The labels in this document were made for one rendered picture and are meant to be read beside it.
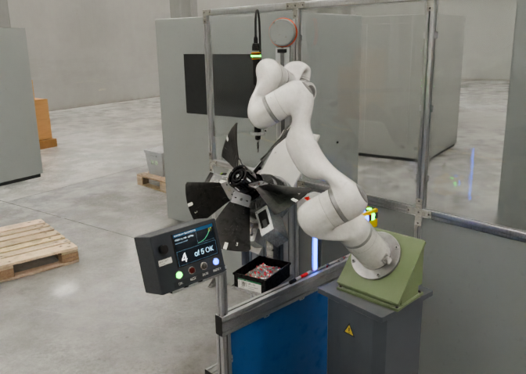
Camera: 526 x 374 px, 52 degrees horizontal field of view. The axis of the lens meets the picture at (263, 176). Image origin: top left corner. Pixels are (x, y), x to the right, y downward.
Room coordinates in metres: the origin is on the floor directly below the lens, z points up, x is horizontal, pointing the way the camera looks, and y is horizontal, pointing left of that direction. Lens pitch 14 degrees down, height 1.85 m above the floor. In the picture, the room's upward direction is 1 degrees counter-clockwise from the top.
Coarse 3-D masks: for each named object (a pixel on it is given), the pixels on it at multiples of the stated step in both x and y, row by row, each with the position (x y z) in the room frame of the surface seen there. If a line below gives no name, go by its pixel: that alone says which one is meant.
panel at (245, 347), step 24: (288, 312) 2.04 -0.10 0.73; (312, 312) 2.14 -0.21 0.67; (240, 336) 1.85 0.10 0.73; (264, 336) 1.94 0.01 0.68; (288, 336) 2.03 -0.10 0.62; (312, 336) 2.14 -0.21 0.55; (240, 360) 1.85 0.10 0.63; (264, 360) 1.94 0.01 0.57; (288, 360) 2.03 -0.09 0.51; (312, 360) 2.14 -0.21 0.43
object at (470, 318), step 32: (320, 192) 3.07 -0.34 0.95; (384, 224) 2.74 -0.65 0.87; (448, 224) 2.48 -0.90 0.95; (224, 256) 3.76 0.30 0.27; (448, 256) 2.47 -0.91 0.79; (480, 256) 2.35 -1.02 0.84; (512, 256) 2.24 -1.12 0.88; (448, 288) 2.46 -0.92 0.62; (480, 288) 2.34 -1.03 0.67; (512, 288) 2.23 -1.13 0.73; (448, 320) 2.45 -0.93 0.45; (480, 320) 2.33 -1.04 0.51; (512, 320) 2.22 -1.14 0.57; (448, 352) 2.44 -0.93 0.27; (480, 352) 2.32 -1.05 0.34; (512, 352) 2.21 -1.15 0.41
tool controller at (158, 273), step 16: (192, 224) 1.69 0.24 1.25; (208, 224) 1.72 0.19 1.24; (144, 240) 1.60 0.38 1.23; (160, 240) 1.59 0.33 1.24; (176, 240) 1.62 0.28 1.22; (192, 240) 1.66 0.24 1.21; (208, 240) 1.70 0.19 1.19; (144, 256) 1.60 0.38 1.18; (160, 256) 1.57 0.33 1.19; (176, 256) 1.61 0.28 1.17; (192, 256) 1.64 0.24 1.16; (208, 256) 1.68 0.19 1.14; (144, 272) 1.61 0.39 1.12; (160, 272) 1.56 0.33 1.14; (208, 272) 1.67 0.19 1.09; (160, 288) 1.54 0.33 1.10; (176, 288) 1.57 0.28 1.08
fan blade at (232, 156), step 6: (234, 126) 2.73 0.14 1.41; (234, 132) 2.70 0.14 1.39; (234, 138) 2.68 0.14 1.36; (228, 144) 2.75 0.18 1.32; (234, 144) 2.66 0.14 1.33; (222, 150) 2.80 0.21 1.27; (228, 150) 2.74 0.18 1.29; (234, 150) 2.64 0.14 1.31; (222, 156) 2.80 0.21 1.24; (228, 156) 2.74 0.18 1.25; (234, 156) 2.64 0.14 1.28; (228, 162) 2.74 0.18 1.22; (234, 162) 2.64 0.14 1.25
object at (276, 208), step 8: (272, 184) 2.42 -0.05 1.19; (264, 192) 2.32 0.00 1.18; (272, 192) 2.31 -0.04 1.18; (280, 192) 2.31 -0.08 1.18; (288, 192) 2.30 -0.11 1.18; (296, 192) 2.30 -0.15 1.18; (304, 192) 2.28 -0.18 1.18; (272, 200) 2.26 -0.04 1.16; (280, 200) 2.25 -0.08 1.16; (288, 200) 2.24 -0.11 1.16; (272, 208) 2.21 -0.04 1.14; (280, 208) 2.20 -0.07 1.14
